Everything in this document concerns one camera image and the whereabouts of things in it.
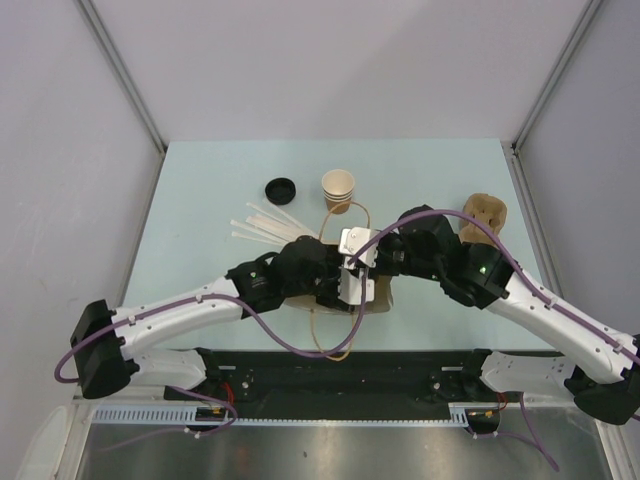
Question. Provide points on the paper-wrapped straw, separate long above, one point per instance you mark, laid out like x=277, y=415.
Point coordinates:
x=280, y=215

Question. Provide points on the brown pulp cup carrier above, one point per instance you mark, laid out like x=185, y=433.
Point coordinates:
x=489, y=210

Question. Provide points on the aluminium frame rail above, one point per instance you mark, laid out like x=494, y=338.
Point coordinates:
x=154, y=395

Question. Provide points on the stack of black lids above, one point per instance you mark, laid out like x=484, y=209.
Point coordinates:
x=280, y=191

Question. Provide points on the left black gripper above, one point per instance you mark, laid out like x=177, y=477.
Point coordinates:
x=330, y=297

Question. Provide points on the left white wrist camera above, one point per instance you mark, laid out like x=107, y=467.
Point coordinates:
x=355, y=286

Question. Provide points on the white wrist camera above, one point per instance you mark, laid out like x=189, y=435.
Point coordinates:
x=355, y=286
x=351, y=241

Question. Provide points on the white slotted cable duct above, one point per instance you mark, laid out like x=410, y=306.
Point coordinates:
x=200, y=416

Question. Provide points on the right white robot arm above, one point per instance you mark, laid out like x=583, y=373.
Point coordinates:
x=595, y=366

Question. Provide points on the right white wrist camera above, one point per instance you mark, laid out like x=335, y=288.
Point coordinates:
x=351, y=241

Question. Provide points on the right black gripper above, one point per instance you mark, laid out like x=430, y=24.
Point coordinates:
x=382, y=242

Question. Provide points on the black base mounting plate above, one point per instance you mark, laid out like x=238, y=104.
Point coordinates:
x=367, y=386

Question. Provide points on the stack of brown paper cups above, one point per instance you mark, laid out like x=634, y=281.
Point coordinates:
x=338, y=186

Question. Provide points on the beige paper takeout bag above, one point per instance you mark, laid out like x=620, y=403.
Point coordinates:
x=382, y=303

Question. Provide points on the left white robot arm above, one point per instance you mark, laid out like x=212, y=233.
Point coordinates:
x=113, y=349

